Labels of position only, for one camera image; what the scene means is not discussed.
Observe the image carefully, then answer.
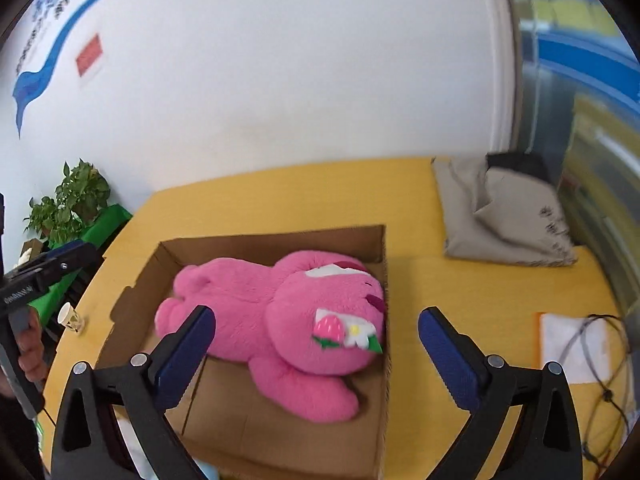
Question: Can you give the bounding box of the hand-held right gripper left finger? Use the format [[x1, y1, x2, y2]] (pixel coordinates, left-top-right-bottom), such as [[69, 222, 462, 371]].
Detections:
[[50, 304, 217, 480]]

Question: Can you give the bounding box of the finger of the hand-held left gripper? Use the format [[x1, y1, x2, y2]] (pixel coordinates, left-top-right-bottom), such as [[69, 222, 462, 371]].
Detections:
[[5, 240, 103, 287]]

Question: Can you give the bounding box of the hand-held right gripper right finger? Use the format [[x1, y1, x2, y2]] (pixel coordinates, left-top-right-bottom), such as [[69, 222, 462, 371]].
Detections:
[[418, 307, 584, 480]]

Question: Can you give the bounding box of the pink plush toy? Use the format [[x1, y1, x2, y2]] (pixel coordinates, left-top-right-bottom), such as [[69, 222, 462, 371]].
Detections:
[[154, 250, 388, 423]]

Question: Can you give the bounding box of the brown cardboard box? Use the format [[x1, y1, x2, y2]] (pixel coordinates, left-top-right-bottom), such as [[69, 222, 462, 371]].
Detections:
[[95, 225, 392, 480]]

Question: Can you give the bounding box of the person's left forearm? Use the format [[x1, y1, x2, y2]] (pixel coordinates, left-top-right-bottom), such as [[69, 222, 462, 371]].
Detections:
[[0, 375, 45, 480]]

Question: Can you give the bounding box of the person's left hand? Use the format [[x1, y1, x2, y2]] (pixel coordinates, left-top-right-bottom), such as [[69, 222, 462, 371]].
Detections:
[[12, 305, 52, 392]]

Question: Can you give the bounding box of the white paper cup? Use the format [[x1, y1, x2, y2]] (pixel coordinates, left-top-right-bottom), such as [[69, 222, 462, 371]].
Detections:
[[57, 303, 86, 335]]

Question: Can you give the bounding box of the large green potted plant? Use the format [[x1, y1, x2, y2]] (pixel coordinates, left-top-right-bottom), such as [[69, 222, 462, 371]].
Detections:
[[24, 159, 111, 243]]

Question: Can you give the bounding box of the white paper sheet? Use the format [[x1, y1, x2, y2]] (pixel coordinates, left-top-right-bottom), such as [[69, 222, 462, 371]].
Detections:
[[539, 312, 626, 386]]

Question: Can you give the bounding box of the grey cloth bag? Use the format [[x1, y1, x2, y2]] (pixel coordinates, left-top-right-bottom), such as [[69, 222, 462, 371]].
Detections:
[[431, 156, 578, 267]]

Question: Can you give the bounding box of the black pouch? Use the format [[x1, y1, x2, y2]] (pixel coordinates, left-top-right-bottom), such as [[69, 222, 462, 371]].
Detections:
[[487, 151, 553, 183]]

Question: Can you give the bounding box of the blue window banner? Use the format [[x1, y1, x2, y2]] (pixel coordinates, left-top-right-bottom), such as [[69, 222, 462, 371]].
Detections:
[[537, 35, 640, 86]]

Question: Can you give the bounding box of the black cable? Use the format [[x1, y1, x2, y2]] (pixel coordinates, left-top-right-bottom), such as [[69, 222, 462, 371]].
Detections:
[[560, 314, 633, 466]]

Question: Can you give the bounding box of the blue wave wall decal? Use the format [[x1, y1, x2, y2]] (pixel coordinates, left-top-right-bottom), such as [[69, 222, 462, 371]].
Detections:
[[12, 0, 161, 138]]

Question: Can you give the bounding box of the red wall sign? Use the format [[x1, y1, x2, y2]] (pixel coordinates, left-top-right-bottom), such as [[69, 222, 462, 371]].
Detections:
[[75, 33, 106, 90]]

